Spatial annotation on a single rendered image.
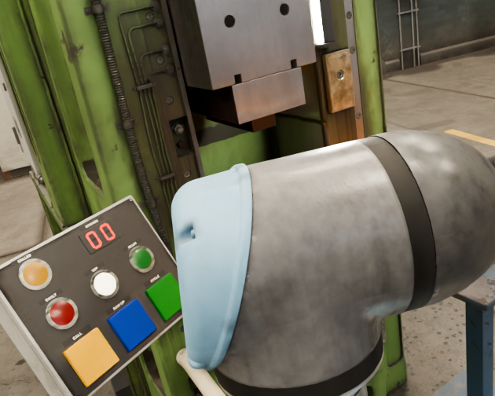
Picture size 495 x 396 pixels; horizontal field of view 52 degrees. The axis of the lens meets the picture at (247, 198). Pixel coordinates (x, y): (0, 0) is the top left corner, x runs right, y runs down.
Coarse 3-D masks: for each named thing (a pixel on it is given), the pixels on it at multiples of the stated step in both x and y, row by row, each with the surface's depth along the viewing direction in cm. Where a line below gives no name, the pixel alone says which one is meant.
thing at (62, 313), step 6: (54, 306) 90; (60, 306) 91; (66, 306) 92; (72, 306) 92; (54, 312) 90; (60, 312) 91; (66, 312) 91; (72, 312) 92; (54, 318) 90; (60, 318) 90; (66, 318) 91; (72, 318) 92; (60, 324) 90
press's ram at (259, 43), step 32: (192, 0) 109; (224, 0) 112; (256, 0) 116; (288, 0) 120; (192, 32) 115; (224, 32) 114; (256, 32) 118; (288, 32) 122; (192, 64) 121; (224, 64) 116; (256, 64) 120; (288, 64) 124
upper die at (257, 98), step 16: (256, 80) 121; (272, 80) 123; (288, 80) 125; (192, 96) 141; (208, 96) 132; (224, 96) 123; (240, 96) 120; (256, 96) 122; (272, 96) 124; (288, 96) 127; (304, 96) 129; (208, 112) 135; (224, 112) 127; (240, 112) 121; (256, 112) 123; (272, 112) 125
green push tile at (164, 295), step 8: (160, 280) 105; (168, 280) 106; (176, 280) 108; (152, 288) 103; (160, 288) 105; (168, 288) 106; (176, 288) 107; (152, 296) 103; (160, 296) 104; (168, 296) 105; (176, 296) 106; (152, 304) 103; (160, 304) 103; (168, 304) 104; (176, 304) 105; (160, 312) 103; (168, 312) 104; (176, 312) 105
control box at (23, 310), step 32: (96, 224) 102; (128, 224) 107; (32, 256) 92; (64, 256) 95; (96, 256) 99; (128, 256) 104; (160, 256) 108; (0, 288) 86; (32, 288) 89; (64, 288) 93; (128, 288) 101; (0, 320) 91; (32, 320) 88; (96, 320) 94; (160, 320) 103; (32, 352) 88; (128, 352) 96; (64, 384) 87; (96, 384) 90
